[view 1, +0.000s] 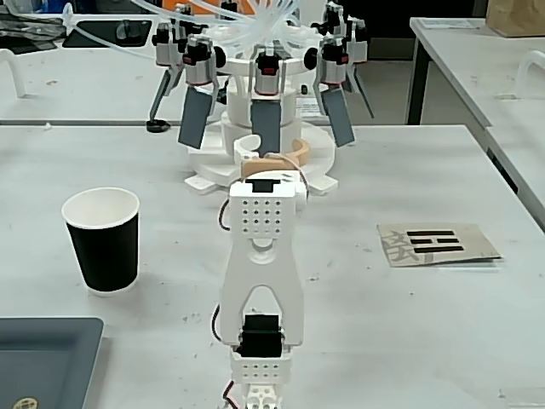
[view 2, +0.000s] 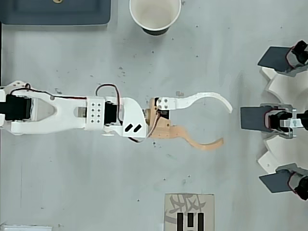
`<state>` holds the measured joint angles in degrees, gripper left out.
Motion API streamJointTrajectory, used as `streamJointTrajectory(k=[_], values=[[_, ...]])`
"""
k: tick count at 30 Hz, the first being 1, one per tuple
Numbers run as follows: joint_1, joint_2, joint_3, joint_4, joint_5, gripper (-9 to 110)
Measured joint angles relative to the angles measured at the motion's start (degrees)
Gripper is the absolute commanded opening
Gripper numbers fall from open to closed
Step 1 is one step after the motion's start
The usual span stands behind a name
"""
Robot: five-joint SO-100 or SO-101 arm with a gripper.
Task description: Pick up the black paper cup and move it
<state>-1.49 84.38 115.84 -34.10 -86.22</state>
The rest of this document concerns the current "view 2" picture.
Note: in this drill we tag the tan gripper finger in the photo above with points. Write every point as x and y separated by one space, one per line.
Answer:
180 132

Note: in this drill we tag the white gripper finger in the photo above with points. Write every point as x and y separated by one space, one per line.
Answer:
183 103

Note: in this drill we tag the tan gripper body with servo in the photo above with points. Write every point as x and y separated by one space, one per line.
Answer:
161 127

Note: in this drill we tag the black paper cup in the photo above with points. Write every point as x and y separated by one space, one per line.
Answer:
154 14

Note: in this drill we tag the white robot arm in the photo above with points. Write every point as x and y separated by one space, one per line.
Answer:
67 108

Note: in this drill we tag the grey flat paddle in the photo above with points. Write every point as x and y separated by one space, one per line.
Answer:
273 59
274 183
252 119

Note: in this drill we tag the cardboard card with black print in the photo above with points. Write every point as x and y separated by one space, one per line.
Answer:
190 207

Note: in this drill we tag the silver black motor unit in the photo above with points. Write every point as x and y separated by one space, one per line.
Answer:
274 120
299 185
297 56

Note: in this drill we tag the gold round badge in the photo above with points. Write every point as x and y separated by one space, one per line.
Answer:
57 1

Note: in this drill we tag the dark blue tray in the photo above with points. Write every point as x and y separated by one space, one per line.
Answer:
36 12

